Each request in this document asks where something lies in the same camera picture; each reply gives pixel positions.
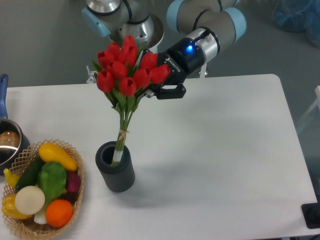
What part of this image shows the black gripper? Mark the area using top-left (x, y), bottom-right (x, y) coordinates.
top-left (145, 37), bottom-right (200, 100)

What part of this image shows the red tulip bouquet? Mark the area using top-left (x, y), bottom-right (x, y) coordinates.
top-left (93, 35), bottom-right (171, 167)

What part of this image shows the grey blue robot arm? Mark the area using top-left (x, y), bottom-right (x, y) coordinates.
top-left (81, 0), bottom-right (247, 100)

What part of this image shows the dark grey ribbed vase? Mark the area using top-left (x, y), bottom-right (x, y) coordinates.
top-left (95, 141), bottom-right (135, 193)

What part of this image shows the blue plastic bag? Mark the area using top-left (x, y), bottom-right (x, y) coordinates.
top-left (272, 0), bottom-right (320, 47)

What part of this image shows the purple red onion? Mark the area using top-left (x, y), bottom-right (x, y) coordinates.
top-left (65, 172), bottom-right (82, 193)

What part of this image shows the yellow squash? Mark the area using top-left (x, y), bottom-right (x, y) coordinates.
top-left (38, 142), bottom-right (78, 172)

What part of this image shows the green lettuce leaf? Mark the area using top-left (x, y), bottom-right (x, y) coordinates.
top-left (37, 161), bottom-right (67, 207)

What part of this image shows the orange fruit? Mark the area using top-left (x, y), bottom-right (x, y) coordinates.
top-left (45, 199), bottom-right (73, 228)

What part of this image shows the dark green cucumber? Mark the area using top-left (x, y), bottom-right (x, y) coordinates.
top-left (15, 155), bottom-right (45, 193)

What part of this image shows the black device at table edge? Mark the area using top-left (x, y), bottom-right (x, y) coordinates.
top-left (301, 203), bottom-right (320, 229)

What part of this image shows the white round radish slice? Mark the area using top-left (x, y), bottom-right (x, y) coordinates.
top-left (14, 185), bottom-right (45, 215)

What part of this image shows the white leek stalk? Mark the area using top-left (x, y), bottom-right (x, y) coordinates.
top-left (33, 206), bottom-right (47, 225)

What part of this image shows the yellow banana tip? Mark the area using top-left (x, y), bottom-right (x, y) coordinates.
top-left (3, 168), bottom-right (20, 189)

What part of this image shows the woven wicker basket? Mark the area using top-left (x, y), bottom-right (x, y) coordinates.
top-left (2, 139), bottom-right (85, 240)

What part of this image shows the yellow bell pepper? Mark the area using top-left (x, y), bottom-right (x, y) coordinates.
top-left (1, 194), bottom-right (33, 220)

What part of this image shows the blue handled saucepan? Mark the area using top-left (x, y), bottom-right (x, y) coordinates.
top-left (0, 73), bottom-right (30, 176)

